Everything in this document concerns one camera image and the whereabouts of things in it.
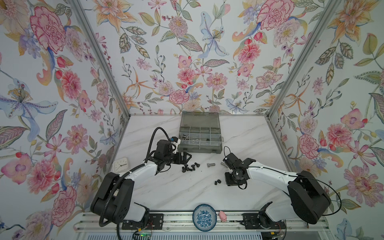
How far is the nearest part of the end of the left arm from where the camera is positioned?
0.68 meters

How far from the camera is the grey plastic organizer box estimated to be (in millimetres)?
1021

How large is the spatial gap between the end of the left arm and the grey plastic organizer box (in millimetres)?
198
